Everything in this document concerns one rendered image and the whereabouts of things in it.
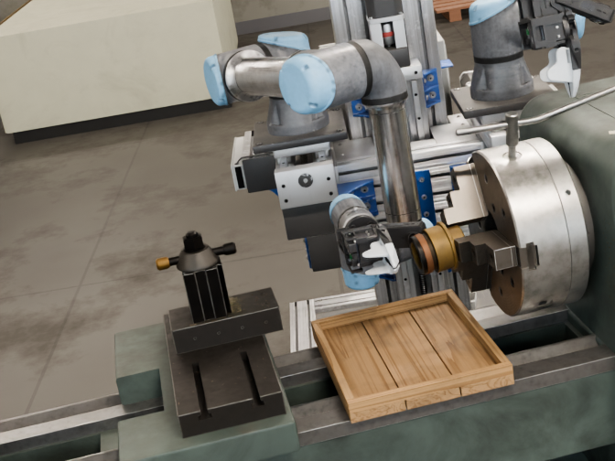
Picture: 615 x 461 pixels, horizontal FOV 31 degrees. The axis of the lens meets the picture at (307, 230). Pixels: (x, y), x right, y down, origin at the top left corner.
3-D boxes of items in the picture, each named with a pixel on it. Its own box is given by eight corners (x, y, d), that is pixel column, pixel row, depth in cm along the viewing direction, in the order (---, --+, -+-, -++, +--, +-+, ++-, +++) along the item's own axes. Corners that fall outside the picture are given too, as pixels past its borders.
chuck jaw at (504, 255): (511, 222, 203) (534, 241, 192) (514, 248, 205) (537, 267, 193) (453, 235, 202) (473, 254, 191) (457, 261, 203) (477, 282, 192)
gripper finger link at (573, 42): (565, 70, 199) (556, 23, 197) (574, 69, 199) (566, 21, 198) (575, 69, 194) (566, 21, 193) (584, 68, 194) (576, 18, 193)
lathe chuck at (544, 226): (509, 249, 229) (504, 113, 212) (571, 338, 203) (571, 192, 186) (467, 259, 228) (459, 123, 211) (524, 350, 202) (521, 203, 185)
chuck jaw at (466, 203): (499, 218, 210) (482, 158, 212) (505, 210, 205) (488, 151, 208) (443, 230, 209) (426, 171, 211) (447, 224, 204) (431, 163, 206)
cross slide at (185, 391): (253, 314, 228) (249, 294, 227) (286, 413, 188) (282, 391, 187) (167, 334, 226) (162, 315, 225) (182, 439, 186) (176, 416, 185)
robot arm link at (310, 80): (259, 91, 266) (378, 99, 219) (203, 107, 260) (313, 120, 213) (248, 41, 263) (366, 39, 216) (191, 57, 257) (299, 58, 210)
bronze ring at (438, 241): (448, 209, 208) (403, 225, 207) (466, 226, 200) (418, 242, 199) (458, 253, 212) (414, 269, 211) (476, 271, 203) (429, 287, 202)
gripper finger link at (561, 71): (547, 102, 199) (539, 51, 197) (578, 95, 199) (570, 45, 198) (554, 102, 196) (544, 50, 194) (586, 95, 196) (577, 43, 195)
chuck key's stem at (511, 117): (508, 174, 199) (507, 116, 193) (504, 167, 201) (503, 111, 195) (520, 171, 199) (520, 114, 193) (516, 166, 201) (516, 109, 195)
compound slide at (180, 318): (275, 309, 218) (271, 285, 216) (284, 330, 208) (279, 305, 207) (173, 333, 216) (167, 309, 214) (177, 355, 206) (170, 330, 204)
